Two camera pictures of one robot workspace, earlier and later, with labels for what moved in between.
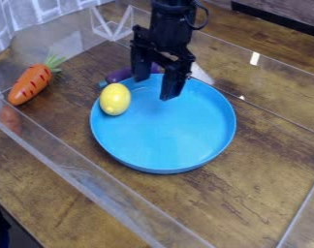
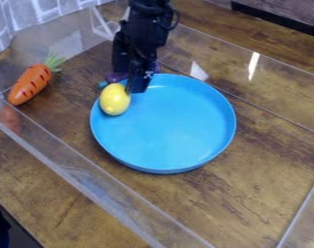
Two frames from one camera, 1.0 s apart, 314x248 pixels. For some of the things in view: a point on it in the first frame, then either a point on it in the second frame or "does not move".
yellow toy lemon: (114, 99) does not move
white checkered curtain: (14, 15) does not move
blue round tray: (165, 136) does not move
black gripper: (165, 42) to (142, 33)
